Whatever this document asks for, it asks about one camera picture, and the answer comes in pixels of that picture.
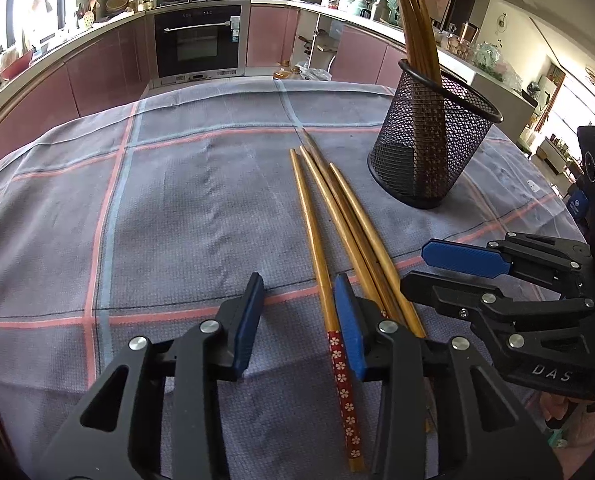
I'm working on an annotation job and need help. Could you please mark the clear plastic food container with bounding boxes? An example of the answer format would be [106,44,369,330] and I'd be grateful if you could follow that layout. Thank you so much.
[445,35,475,58]

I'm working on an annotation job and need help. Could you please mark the crumpled clear plastic bags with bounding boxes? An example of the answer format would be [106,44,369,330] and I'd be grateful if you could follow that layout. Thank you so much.
[475,42,521,86]

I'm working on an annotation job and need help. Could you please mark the bunch of floral-end chopsticks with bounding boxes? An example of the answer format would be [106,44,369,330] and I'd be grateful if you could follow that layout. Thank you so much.
[386,0,451,196]

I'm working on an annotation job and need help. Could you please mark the pink base cabinets with sink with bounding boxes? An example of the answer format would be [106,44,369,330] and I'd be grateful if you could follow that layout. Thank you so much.
[0,7,155,161]

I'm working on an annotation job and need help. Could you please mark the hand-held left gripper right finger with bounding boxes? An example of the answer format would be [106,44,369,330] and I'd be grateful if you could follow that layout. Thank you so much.
[333,274,563,480]

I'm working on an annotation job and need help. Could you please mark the pink bowl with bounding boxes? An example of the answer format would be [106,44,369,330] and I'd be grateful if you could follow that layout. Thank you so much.
[0,52,32,78]

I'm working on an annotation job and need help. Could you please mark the black built-in stove oven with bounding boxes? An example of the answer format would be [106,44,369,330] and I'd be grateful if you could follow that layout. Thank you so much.
[152,0,250,80]

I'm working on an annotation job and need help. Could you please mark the pink base cabinets peninsula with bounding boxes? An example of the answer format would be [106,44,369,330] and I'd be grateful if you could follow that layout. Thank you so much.
[244,2,538,128]

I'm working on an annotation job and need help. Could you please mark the light wooden chopstick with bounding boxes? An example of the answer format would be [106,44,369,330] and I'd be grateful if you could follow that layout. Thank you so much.
[329,162,428,340]
[299,145,385,313]
[290,148,364,472]

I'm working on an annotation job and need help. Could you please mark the grey plaid tablecloth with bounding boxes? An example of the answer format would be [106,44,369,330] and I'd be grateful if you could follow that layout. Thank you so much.
[0,77,591,480]

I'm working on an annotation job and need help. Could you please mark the person's right hand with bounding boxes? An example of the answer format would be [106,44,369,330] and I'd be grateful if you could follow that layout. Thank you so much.
[540,390,595,461]

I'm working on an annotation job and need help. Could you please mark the black mesh chopstick holder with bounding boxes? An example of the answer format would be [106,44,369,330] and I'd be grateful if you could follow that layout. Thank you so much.
[367,58,504,210]

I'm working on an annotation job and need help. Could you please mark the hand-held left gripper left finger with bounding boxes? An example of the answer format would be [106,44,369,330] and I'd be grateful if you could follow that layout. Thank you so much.
[37,272,265,480]

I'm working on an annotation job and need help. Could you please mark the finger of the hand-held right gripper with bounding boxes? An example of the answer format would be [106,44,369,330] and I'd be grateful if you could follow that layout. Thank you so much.
[421,232,593,288]
[401,270,595,397]

